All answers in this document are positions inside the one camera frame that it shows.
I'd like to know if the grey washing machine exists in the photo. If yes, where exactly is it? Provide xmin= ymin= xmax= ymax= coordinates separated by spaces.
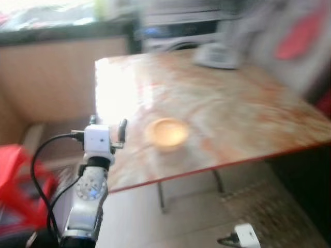
xmin=140 ymin=10 xmax=228 ymax=53

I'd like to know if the red plastic stool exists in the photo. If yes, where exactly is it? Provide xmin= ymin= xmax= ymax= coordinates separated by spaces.
xmin=0 ymin=145 xmax=58 ymax=230

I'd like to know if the brown checked floor mat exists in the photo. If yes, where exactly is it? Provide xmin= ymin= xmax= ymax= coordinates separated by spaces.
xmin=220 ymin=176 xmax=316 ymax=248

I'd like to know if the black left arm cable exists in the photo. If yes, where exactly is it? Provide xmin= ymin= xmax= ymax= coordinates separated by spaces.
xmin=30 ymin=132 xmax=86 ymax=243

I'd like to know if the grey cover with red patch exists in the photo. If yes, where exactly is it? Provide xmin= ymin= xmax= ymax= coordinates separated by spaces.
xmin=243 ymin=0 xmax=331 ymax=104

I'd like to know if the white grey tabletop appliance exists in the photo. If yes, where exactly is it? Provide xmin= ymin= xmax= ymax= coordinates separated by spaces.
xmin=192 ymin=40 xmax=243 ymax=70

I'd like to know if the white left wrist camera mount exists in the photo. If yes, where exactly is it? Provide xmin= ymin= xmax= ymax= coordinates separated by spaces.
xmin=83 ymin=124 xmax=115 ymax=156

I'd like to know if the green bottle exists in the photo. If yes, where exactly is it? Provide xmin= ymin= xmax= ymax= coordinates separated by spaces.
xmin=95 ymin=0 xmax=110 ymax=20

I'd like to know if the marble top dining table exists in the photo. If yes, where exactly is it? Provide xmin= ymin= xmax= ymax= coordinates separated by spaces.
xmin=95 ymin=49 xmax=331 ymax=215

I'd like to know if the wooden cabinet with dark counter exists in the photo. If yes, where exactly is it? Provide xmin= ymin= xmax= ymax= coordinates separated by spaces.
xmin=0 ymin=18 xmax=140 ymax=125

